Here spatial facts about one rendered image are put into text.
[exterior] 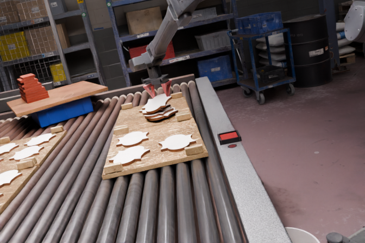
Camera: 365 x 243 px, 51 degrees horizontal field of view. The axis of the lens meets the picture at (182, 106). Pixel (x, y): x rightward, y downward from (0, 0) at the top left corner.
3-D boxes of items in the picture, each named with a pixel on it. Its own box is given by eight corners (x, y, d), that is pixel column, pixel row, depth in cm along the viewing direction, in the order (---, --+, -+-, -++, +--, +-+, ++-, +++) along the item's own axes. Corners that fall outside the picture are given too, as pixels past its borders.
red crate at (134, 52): (172, 55, 614) (168, 37, 607) (175, 57, 571) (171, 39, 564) (132, 63, 609) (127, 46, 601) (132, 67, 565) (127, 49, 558)
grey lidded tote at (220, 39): (225, 43, 617) (223, 28, 611) (234, 44, 583) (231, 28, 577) (196, 50, 608) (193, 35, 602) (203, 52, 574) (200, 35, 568)
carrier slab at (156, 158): (194, 121, 164) (193, 117, 164) (208, 156, 125) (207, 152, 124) (113, 138, 163) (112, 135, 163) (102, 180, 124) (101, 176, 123)
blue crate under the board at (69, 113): (80, 104, 246) (76, 89, 243) (95, 111, 219) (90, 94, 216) (31, 119, 232) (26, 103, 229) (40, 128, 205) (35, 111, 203)
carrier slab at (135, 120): (184, 98, 205) (184, 95, 204) (193, 120, 165) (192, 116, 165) (120, 113, 204) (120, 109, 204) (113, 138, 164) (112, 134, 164)
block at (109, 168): (123, 168, 125) (121, 161, 125) (123, 171, 124) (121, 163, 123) (105, 172, 125) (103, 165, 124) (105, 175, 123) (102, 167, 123)
